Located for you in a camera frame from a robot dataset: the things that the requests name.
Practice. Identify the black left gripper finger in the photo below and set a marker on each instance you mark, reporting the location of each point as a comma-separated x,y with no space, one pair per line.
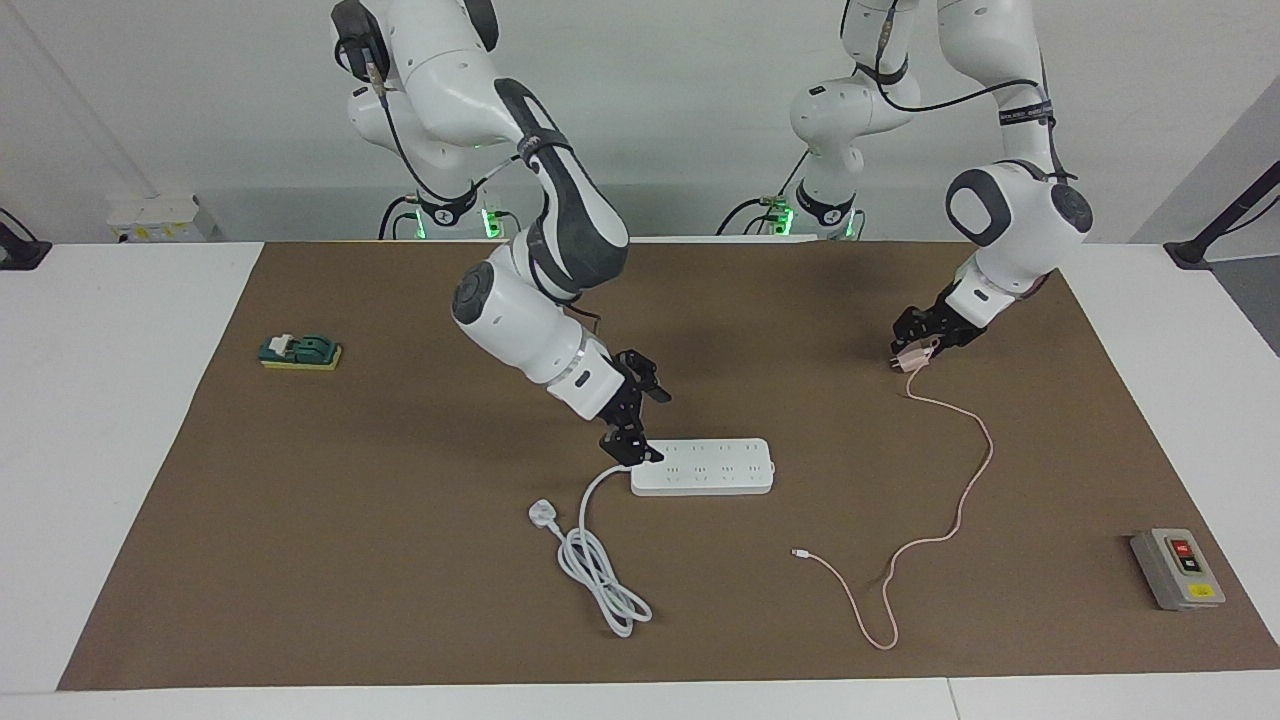
932,350
908,325

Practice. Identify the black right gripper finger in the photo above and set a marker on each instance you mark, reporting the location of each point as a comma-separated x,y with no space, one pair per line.
632,448
657,385

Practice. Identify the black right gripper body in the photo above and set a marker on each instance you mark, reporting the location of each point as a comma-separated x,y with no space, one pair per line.
625,395

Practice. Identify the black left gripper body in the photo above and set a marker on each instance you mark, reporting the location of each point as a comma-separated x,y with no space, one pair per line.
950,328

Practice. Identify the pink charger plug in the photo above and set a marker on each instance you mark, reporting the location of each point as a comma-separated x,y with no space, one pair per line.
910,357

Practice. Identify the white power strip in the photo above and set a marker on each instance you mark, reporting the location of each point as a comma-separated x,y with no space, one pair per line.
705,468

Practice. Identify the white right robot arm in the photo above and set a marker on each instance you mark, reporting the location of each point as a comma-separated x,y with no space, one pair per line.
520,320

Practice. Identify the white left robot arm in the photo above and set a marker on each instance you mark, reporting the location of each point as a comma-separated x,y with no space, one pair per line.
1020,215

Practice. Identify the brown table mat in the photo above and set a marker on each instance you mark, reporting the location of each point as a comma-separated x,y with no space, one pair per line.
400,560

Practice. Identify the black stand with pole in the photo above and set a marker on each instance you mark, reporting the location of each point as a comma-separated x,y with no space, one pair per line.
1225,218

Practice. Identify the grey push-button control box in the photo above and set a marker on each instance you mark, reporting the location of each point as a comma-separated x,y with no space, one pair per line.
1170,575

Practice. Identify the white box with yellow labels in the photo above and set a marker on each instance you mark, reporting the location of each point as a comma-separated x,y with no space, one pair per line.
160,215

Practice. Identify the green knife switch yellow base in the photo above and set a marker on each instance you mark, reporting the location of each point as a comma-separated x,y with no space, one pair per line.
305,350

